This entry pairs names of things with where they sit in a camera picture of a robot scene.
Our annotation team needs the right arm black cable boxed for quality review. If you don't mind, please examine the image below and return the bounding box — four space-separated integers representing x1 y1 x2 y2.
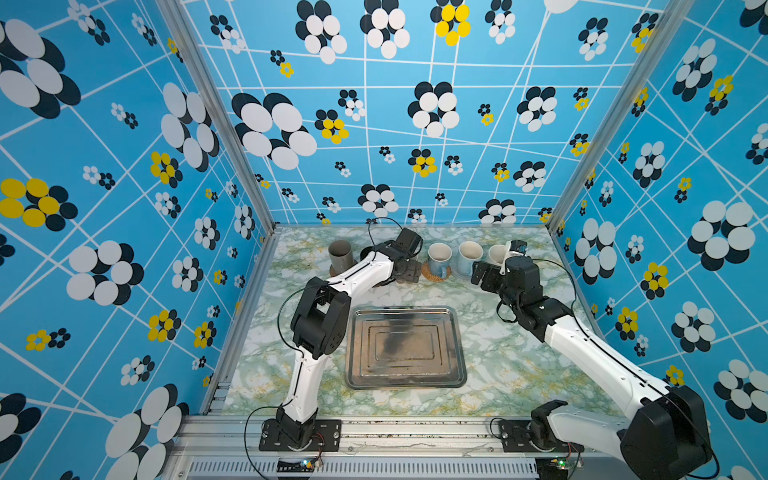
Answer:
488 257 721 480

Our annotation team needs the aluminium corner post right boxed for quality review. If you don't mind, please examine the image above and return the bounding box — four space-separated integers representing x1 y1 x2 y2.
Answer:
547 0 695 237

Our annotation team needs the blue handled cream mug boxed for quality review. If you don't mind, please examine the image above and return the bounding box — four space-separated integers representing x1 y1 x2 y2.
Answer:
457 241 484 277

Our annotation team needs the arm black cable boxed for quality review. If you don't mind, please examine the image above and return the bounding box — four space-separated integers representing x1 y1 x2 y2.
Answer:
242 217 403 480
488 257 721 480

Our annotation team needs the light blue mug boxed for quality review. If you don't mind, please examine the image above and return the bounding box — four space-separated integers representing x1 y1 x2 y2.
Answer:
428 242 452 276

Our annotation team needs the white ceramic mug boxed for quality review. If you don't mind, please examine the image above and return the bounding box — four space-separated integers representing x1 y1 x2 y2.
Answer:
487 244 508 266

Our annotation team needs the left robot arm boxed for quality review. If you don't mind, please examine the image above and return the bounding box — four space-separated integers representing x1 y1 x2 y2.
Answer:
275 228 423 449

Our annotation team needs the black mug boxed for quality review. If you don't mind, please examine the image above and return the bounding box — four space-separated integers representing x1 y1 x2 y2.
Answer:
360 246 376 262

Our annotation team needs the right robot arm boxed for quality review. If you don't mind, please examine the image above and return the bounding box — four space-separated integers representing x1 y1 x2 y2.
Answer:
471 254 718 479

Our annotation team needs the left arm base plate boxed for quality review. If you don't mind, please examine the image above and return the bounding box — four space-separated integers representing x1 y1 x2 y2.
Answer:
258 419 342 452

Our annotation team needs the rattan wicker round coaster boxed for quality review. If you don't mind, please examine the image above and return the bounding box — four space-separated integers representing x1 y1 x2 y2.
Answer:
421 264 452 283

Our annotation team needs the aluminium front rail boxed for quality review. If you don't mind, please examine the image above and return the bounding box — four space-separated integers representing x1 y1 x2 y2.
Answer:
161 414 635 479

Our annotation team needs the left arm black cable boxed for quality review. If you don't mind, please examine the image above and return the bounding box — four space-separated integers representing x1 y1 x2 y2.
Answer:
242 217 403 480

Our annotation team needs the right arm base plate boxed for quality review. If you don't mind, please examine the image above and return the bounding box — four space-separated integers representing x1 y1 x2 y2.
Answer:
490 417 584 455

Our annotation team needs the aluminium corner post left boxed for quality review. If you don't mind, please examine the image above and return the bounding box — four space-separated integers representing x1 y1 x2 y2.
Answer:
157 0 276 238

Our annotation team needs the aluminium corner post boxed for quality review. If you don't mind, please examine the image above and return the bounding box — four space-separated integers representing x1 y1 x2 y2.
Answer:
157 0 276 238
547 0 695 237

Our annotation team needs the stainless steel cup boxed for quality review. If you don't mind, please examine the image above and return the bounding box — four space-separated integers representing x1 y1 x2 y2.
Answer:
328 239 355 276

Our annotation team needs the metal serving tray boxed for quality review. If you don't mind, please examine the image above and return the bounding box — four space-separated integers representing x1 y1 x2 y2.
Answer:
346 306 467 390

